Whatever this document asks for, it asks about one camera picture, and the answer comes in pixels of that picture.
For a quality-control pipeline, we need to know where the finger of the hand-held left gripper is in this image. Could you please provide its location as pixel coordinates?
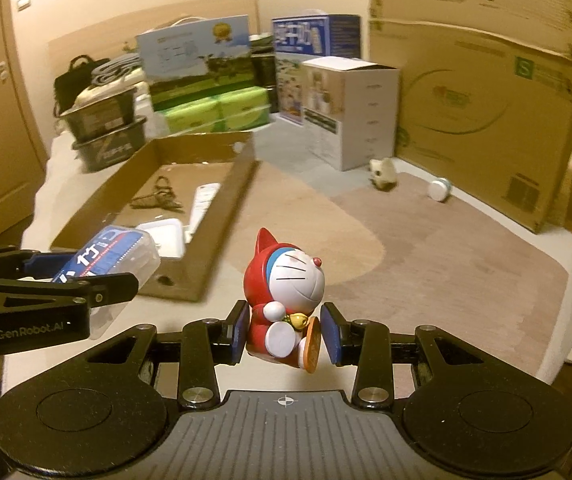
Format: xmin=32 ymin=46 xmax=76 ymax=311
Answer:
xmin=0 ymin=272 xmax=140 ymax=319
xmin=0 ymin=245 xmax=75 ymax=282

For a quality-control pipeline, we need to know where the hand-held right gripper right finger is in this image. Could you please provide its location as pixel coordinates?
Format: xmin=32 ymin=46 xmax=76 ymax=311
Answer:
xmin=320 ymin=301 xmax=487 ymax=409

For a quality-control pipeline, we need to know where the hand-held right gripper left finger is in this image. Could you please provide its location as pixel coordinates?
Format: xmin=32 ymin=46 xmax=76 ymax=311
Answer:
xmin=80 ymin=300 xmax=251 ymax=409

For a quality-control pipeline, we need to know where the clear plastic box blue label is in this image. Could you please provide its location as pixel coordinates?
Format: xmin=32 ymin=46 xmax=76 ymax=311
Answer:
xmin=50 ymin=225 xmax=162 ymax=342

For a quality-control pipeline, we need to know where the red and white cat figurine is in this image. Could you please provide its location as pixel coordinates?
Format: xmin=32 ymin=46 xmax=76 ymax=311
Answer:
xmin=244 ymin=227 xmax=327 ymax=375

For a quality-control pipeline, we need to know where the white square night light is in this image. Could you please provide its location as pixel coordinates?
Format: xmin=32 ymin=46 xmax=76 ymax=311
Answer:
xmin=134 ymin=217 xmax=187 ymax=261

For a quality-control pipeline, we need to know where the shallow cardboard tray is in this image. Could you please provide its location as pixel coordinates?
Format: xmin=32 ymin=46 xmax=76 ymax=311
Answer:
xmin=50 ymin=130 xmax=260 ymax=304

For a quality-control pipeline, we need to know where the leopard print hair claw clip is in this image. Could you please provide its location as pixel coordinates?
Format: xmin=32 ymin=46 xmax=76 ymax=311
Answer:
xmin=130 ymin=174 xmax=185 ymax=211

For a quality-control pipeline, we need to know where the white remote control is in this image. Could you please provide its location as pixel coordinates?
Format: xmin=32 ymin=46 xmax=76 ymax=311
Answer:
xmin=185 ymin=183 xmax=222 ymax=242

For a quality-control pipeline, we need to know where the brown mat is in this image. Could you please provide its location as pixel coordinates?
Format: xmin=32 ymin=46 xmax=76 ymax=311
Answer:
xmin=163 ymin=160 xmax=570 ymax=377

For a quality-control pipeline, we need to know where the small cream figurine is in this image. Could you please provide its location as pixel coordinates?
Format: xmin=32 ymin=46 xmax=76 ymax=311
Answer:
xmin=369 ymin=157 xmax=399 ymax=192

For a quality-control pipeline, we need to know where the small white bottle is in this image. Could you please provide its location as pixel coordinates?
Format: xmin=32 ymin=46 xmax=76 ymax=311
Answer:
xmin=427 ymin=177 xmax=453 ymax=205

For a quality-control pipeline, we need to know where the black bag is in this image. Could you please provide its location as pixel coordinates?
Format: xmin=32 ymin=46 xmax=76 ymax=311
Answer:
xmin=54 ymin=54 xmax=112 ymax=117

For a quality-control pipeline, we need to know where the green tissue pack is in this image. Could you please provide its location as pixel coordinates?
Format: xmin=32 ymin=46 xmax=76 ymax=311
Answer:
xmin=217 ymin=85 xmax=272 ymax=131
xmin=157 ymin=97 xmax=225 ymax=136

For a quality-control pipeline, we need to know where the white product box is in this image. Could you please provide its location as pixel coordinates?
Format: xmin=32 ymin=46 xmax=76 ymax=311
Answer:
xmin=301 ymin=57 xmax=401 ymax=172

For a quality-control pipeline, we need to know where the milk box with cow picture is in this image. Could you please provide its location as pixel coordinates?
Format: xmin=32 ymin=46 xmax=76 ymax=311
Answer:
xmin=135 ymin=15 xmax=257 ymax=97

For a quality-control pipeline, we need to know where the large brown cardboard box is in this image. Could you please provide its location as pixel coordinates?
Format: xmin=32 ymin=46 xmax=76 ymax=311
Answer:
xmin=368 ymin=0 xmax=572 ymax=234

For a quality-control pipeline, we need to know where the black box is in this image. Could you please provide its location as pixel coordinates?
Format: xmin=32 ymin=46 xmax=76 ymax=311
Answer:
xmin=250 ymin=32 xmax=277 ymax=114

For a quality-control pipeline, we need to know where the blue milk carton box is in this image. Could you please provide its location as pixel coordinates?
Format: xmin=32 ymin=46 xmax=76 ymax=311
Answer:
xmin=270 ymin=13 xmax=362 ymax=126

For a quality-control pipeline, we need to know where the grey cable bundle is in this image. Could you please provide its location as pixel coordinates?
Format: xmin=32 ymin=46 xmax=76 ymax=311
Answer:
xmin=90 ymin=54 xmax=145 ymax=86

